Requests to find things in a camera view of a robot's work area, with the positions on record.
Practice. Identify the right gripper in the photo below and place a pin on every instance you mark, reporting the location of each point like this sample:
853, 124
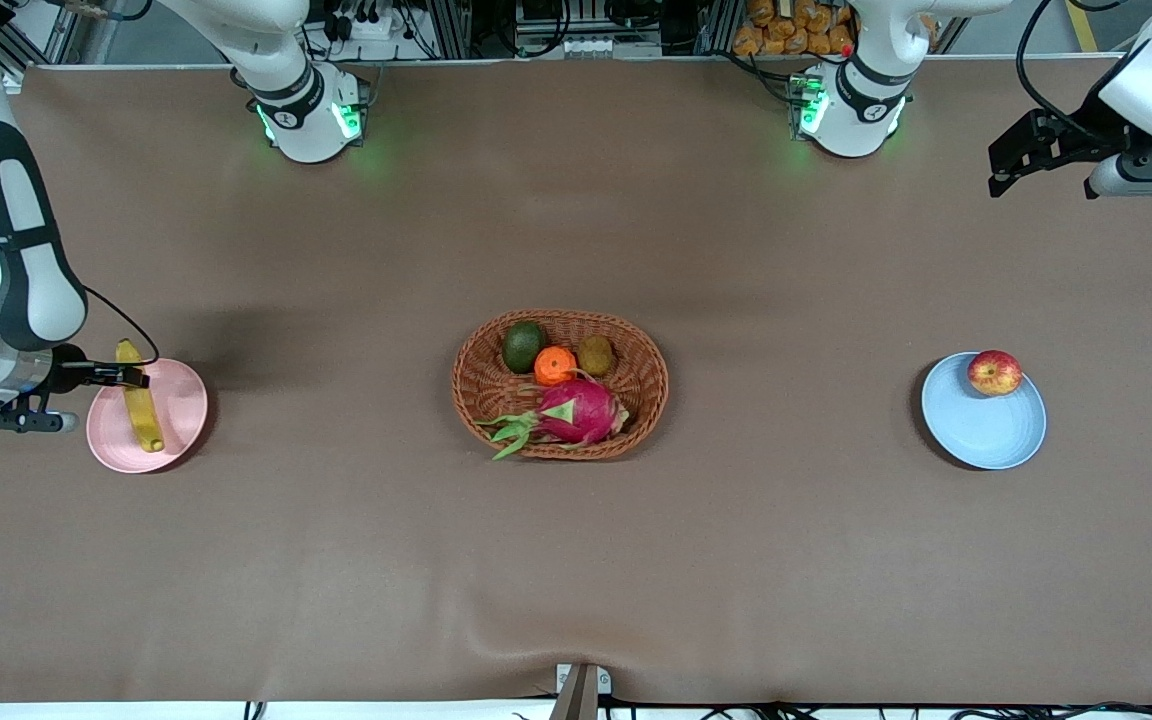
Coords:
68, 367

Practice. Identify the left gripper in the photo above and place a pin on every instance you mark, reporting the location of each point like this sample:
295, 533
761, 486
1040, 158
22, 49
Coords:
1079, 140

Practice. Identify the yellow banana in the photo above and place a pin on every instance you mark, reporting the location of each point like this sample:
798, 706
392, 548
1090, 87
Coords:
143, 415

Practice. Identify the red apple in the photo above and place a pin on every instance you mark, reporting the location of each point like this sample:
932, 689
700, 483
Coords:
994, 373

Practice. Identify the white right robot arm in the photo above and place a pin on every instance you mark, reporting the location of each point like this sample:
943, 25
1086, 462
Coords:
26, 280

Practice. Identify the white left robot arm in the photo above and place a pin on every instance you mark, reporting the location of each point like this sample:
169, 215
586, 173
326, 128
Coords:
861, 110

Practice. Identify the pink round plate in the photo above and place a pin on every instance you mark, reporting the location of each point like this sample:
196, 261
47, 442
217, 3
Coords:
181, 420

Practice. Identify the yellow packaged items pile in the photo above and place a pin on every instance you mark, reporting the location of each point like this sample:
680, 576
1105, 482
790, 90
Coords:
796, 30

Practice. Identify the blue round plate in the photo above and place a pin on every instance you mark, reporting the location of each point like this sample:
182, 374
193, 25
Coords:
981, 435

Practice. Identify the brown wicker basket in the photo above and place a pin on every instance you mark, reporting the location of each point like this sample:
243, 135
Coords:
481, 385

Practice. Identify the green avocado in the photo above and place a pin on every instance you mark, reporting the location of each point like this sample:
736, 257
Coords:
524, 346

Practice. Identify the white power strip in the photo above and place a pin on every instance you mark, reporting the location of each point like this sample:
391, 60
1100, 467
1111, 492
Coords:
366, 25

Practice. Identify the orange tangerine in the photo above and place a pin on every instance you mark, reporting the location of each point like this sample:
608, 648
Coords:
556, 366

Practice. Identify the white vented control box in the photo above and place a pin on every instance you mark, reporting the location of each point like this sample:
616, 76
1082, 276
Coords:
596, 45

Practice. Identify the pink dragon fruit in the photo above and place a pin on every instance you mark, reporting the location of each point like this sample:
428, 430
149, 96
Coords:
581, 410

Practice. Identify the brown kiwi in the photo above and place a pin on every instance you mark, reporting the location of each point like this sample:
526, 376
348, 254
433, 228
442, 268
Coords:
596, 355

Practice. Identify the brown table cloth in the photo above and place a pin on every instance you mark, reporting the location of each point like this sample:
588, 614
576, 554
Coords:
576, 560

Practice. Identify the metal table corner bracket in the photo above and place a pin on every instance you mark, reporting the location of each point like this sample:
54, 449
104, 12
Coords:
12, 80

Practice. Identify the metal clamp bracket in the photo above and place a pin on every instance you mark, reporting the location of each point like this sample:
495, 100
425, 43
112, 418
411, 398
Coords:
581, 690

